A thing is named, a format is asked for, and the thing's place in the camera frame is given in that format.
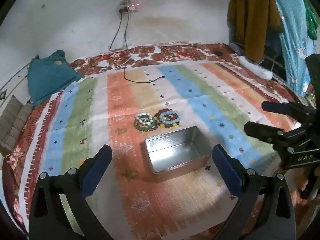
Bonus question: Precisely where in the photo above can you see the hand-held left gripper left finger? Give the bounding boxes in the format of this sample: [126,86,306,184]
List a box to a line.
[29,144,118,240]

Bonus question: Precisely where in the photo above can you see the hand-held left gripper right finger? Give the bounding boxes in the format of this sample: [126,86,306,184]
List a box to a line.
[212,144,297,240]

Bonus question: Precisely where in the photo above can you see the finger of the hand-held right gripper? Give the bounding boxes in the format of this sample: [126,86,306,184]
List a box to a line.
[244,121,302,144]
[262,101,316,117]

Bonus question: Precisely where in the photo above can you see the silver metal tin box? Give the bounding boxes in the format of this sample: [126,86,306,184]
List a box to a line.
[144,126,212,182]

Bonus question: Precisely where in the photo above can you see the green bangle bracelet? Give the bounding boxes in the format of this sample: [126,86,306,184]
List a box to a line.
[133,117,157,132]

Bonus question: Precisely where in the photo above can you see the white pearl bracelet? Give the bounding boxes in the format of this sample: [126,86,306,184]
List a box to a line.
[135,113,153,126]

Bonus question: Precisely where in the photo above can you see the yellow and dark bead bracelet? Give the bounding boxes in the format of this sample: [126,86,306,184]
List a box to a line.
[154,108,181,129]

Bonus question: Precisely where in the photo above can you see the light blue bead bracelet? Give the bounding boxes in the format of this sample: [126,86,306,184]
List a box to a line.
[160,111,181,124]

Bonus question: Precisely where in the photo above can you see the white rolled cloth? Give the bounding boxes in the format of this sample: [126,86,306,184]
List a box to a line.
[237,56,273,79]

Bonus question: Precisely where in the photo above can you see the striped patterned blanket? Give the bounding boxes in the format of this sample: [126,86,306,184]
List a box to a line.
[15,61,304,238]

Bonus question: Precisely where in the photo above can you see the light blue printed cloth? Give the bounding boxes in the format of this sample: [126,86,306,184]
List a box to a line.
[270,0,316,98]

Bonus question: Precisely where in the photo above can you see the green hanging cloth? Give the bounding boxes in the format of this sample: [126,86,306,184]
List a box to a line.
[305,2,318,40]

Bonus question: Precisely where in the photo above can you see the brown striped cushion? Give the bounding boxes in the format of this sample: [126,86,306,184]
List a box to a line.
[0,96,33,156]

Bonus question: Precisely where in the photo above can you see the mustard hanging garment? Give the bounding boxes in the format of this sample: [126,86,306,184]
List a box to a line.
[228,0,283,63]

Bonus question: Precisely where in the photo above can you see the teal pillow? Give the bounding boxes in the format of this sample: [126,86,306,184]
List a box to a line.
[27,50,84,106]

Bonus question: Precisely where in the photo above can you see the red floral bedsheet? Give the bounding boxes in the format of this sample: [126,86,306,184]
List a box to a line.
[2,43,304,233]

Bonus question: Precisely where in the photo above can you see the white power strip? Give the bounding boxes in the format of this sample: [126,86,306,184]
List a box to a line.
[116,2,140,12]

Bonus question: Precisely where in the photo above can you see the metal bed frame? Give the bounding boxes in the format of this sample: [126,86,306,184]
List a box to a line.
[229,42,288,83]

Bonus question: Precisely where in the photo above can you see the black charging cable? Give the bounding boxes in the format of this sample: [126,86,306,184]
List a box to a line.
[123,9,165,83]

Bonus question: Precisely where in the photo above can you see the black power cable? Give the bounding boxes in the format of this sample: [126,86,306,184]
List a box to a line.
[109,9,123,50]

